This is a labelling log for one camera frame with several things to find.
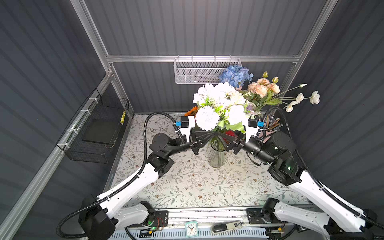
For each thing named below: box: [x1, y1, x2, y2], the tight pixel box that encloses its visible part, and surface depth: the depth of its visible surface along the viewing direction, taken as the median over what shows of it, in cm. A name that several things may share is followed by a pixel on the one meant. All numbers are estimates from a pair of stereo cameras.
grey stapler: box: [211, 220, 243, 234], surface depth 70 cm
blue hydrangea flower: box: [218, 64, 254, 88], surface depth 76 cm
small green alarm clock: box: [185, 221, 199, 238], surface depth 71 cm
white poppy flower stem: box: [270, 83, 321, 113], surface depth 71 cm
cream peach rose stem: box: [266, 76, 281, 94], surface depth 80 cm
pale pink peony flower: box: [247, 71, 270, 98], surface depth 82 cm
